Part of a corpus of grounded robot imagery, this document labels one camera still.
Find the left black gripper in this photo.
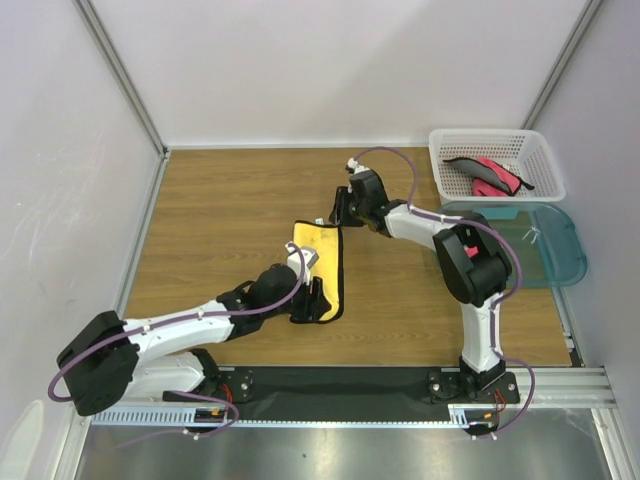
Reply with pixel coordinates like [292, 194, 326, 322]
[262, 271, 330, 322]

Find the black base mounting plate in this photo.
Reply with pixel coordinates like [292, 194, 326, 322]
[192, 366, 523, 423]

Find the aluminium frame rail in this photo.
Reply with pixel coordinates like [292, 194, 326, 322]
[69, 365, 621, 407]

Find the left grey cable duct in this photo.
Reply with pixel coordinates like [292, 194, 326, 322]
[92, 403, 234, 428]

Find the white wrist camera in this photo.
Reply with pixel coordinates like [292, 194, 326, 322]
[286, 242, 319, 283]
[345, 157, 367, 175]

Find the pink and black towel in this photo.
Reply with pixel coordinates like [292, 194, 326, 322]
[465, 246, 479, 258]

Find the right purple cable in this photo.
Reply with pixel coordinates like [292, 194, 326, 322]
[355, 145, 537, 441]

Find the teal transparent plastic tray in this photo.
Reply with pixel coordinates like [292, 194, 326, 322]
[439, 201, 587, 288]

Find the white perforated plastic basket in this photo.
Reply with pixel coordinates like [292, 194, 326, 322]
[428, 128, 566, 204]

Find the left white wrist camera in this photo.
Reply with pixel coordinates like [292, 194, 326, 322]
[286, 242, 319, 283]

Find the yellow and black towel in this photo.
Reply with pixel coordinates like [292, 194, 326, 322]
[293, 220, 344, 324]

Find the grey cable duct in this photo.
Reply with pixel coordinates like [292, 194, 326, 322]
[448, 404, 500, 429]
[92, 403, 234, 428]

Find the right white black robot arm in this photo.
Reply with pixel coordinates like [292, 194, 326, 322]
[330, 166, 512, 402]

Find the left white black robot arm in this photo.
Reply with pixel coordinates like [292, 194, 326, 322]
[48, 257, 344, 417]

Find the white object at left edge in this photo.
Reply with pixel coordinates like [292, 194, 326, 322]
[1, 400, 44, 480]

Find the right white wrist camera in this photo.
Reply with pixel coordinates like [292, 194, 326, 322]
[345, 157, 367, 175]

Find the right grey cable duct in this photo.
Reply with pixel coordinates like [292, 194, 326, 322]
[448, 404, 500, 429]

